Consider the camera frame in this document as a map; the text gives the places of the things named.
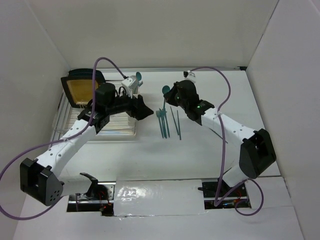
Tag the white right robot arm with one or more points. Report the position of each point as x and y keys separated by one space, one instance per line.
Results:
x=256 y=150

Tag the white taped cover panel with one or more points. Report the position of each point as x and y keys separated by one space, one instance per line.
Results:
x=158 y=198

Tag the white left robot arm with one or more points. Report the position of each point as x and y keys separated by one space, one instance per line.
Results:
x=39 y=176

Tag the white utensil holder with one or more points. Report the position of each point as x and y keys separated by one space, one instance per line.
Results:
x=131 y=120

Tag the dark teal plate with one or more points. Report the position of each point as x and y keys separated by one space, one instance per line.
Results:
x=87 y=72

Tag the clear plastic dish rack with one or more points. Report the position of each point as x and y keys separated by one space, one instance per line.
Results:
x=66 y=115

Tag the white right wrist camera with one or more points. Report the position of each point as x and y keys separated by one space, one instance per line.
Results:
x=190 y=76

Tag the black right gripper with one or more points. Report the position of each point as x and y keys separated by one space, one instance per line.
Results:
x=169 y=98

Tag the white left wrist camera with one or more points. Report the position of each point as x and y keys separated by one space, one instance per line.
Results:
x=131 y=85

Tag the yellow square plate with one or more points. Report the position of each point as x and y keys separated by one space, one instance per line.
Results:
x=78 y=90

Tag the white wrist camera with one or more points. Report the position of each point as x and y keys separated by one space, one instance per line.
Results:
x=131 y=85
x=190 y=76

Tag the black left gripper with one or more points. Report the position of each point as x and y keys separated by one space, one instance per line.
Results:
x=137 y=108

